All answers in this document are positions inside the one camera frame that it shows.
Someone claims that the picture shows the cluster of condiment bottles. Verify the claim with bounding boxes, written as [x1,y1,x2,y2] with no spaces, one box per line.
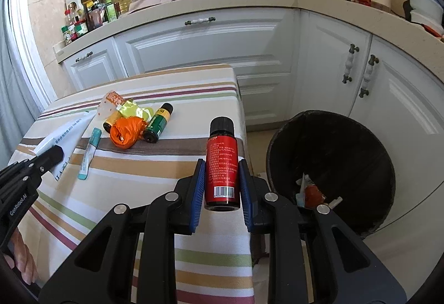
[60,0,134,46]

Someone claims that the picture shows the white food container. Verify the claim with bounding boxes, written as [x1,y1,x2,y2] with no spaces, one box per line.
[409,11,444,27]

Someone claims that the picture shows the small red bottle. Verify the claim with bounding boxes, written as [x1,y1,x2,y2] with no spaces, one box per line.
[204,117,241,212]

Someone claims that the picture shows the yellow foil wrapper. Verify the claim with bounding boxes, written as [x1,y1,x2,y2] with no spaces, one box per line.
[116,99,155,122]

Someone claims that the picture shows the small brown yellow-label bottle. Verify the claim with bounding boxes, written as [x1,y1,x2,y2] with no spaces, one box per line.
[103,113,120,133]

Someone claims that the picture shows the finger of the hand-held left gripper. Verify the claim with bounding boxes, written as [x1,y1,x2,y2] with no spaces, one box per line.
[0,145,65,195]

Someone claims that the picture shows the red plastic bag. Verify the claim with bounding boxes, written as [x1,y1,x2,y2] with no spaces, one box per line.
[304,185,327,208]

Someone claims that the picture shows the white ceramic door handle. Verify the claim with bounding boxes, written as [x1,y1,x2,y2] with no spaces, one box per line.
[359,54,379,98]
[342,44,359,84]

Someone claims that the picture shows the person's left hand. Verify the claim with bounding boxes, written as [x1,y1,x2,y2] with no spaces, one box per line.
[3,228,38,285]

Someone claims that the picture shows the striped tablecloth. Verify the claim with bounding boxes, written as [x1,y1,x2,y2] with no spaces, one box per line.
[7,64,257,304]

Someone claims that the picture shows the small green bottle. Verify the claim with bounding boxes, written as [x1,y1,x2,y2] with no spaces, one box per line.
[143,103,174,143]

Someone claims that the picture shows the teal capped tube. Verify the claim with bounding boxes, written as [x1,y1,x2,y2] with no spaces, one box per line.
[78,128,102,181]

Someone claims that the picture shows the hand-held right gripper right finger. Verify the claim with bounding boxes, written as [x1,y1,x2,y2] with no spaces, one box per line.
[239,159,406,304]

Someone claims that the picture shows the orange plastic bag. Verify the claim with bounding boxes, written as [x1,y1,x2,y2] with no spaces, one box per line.
[110,116,148,149]

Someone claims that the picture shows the white blue-print medicine box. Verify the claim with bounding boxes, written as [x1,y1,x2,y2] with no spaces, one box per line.
[29,113,95,183]

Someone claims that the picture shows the red-handled tool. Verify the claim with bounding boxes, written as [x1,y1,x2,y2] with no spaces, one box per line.
[421,23,444,37]

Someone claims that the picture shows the orange dotted clear wrapper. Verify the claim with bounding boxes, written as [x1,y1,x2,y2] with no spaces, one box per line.
[97,90,125,121]

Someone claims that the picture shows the black trash bin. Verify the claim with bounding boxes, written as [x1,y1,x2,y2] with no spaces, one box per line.
[266,110,397,239]

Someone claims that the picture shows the white door frame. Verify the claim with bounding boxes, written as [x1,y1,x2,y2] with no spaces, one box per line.
[7,0,58,110]

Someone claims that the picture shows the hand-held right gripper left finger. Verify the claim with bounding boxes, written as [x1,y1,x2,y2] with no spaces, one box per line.
[38,158,206,304]

